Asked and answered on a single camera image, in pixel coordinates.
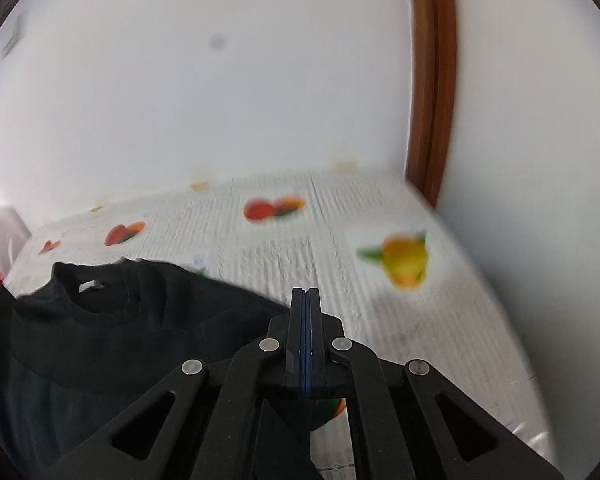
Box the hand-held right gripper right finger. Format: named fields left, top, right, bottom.
left=306, top=287, right=566, bottom=480

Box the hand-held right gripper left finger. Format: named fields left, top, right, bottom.
left=47, top=287, right=307, bottom=480

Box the black sweatshirt with white lettering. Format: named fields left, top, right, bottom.
left=0, top=257, right=351, bottom=480

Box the fruit print tablecloth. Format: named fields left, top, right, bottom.
left=2, top=160, right=553, bottom=480

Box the white plastic shopping bag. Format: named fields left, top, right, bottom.
left=0, top=201, right=33, bottom=273

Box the brown wooden door frame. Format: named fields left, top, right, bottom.
left=404, top=0, right=458, bottom=208

